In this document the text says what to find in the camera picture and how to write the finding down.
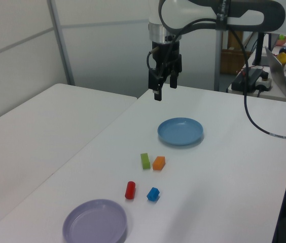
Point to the black power strip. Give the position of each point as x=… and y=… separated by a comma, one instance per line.
x=242, y=81

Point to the yellow ball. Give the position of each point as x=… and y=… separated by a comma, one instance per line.
x=283, y=58

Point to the grey emergency stop box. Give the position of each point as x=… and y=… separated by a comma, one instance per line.
x=264, y=82

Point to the orange rectangular block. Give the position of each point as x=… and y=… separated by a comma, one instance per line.
x=158, y=163

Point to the purple plate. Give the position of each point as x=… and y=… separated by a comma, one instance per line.
x=94, y=222

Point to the orange bowl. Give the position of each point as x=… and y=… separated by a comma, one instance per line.
x=282, y=40

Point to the black monitor stand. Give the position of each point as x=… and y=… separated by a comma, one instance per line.
x=259, y=50

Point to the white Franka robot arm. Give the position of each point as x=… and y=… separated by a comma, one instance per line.
x=247, y=19

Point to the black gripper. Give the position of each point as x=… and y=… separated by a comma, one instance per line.
x=165, y=50

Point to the blue block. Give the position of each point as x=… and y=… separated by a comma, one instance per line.
x=153, y=195

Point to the silver laptop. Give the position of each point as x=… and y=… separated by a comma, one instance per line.
x=278, y=73

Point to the green rectangular block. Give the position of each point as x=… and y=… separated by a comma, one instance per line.
x=145, y=162

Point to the red cylinder block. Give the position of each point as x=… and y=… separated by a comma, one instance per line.
x=129, y=190

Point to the blue plate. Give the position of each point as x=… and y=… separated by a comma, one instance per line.
x=181, y=131

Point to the brown wooden board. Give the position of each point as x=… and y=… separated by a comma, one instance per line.
x=234, y=40

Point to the grey partition post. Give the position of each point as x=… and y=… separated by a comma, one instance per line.
x=218, y=60

